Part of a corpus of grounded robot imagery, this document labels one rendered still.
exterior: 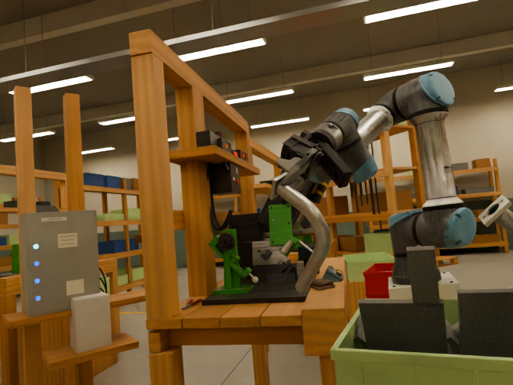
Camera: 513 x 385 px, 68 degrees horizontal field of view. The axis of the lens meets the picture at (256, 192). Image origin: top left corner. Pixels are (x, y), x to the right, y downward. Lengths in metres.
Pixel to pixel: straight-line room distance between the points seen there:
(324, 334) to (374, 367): 0.60
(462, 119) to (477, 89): 0.82
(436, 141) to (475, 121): 10.02
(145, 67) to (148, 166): 0.37
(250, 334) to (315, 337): 0.25
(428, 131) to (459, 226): 0.30
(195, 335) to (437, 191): 0.97
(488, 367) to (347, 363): 0.21
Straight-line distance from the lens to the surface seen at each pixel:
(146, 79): 1.53
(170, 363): 1.49
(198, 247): 1.78
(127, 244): 7.58
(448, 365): 0.72
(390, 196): 4.26
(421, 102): 1.29
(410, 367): 0.73
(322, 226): 0.77
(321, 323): 1.31
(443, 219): 1.25
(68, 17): 6.87
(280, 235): 1.91
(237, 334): 1.47
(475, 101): 11.41
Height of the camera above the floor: 1.19
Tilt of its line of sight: 4 degrees up
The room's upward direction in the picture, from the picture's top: 5 degrees counter-clockwise
